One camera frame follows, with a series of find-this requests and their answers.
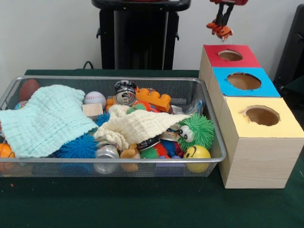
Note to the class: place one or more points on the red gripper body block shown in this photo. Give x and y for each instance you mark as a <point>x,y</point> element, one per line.
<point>228,2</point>

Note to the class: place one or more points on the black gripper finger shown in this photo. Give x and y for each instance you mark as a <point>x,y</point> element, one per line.
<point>230,14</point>
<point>220,13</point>

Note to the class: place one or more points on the orange striped tiger toy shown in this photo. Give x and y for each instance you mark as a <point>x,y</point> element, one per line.
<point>223,31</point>

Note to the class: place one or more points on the wooden box with three holes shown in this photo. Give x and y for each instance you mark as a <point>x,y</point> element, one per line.
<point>256,147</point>

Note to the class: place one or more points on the clear shallow mesh bin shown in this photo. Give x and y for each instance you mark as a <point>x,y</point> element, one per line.
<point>209,161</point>

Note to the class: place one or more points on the black stand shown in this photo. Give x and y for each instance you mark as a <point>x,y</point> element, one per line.
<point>292,52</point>

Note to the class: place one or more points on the orange toy building block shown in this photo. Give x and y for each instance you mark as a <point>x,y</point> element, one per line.
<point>154,99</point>

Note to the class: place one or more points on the green fuzzy toy with eyes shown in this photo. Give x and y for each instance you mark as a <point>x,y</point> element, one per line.
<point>199,130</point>

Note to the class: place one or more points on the crushed black silver can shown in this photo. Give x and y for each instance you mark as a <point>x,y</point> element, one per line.
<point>126,93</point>

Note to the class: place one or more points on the cream waffle cloth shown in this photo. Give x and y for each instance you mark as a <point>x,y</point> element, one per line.
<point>137,126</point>

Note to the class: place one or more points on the yellow smiley ball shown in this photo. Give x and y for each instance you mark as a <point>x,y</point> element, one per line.
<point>197,154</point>

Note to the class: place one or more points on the small white baseball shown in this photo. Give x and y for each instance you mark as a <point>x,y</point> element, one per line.
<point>95,99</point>

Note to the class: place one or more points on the blue spiky ball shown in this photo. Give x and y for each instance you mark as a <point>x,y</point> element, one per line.
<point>76,147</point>

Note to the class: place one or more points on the mint green waffle cloth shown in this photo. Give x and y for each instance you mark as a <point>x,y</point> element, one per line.
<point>47,118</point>

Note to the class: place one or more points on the small brown football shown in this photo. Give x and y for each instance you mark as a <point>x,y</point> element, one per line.
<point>29,89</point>

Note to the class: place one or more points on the dark green table cloth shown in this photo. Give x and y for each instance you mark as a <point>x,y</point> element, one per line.
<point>142,204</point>

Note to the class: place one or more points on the small orange basketball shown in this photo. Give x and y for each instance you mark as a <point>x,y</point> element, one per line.
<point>4,152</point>

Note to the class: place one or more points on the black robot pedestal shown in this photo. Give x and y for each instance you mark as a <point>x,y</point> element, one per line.
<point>142,38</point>

